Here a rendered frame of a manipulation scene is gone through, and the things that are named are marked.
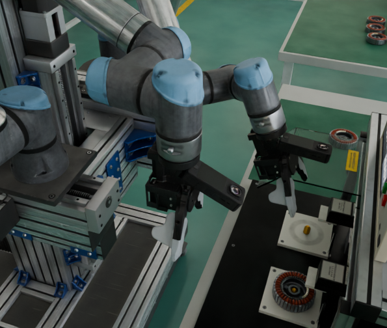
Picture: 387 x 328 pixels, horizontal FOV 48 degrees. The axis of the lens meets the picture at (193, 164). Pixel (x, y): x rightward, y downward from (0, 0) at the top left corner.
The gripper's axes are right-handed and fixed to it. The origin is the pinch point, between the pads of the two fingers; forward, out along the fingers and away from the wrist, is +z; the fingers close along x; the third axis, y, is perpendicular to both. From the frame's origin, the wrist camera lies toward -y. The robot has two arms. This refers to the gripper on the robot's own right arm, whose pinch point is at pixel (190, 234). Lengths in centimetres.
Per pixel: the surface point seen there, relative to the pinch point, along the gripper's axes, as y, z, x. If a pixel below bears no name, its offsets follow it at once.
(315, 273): -26.8, 27.2, -21.1
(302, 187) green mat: -20, 40, -69
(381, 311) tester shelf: -36.8, 4.3, 2.4
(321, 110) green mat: -21, 40, -123
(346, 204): -32, 23, -45
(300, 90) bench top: -9, 41, -138
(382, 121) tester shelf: -37, 4, -61
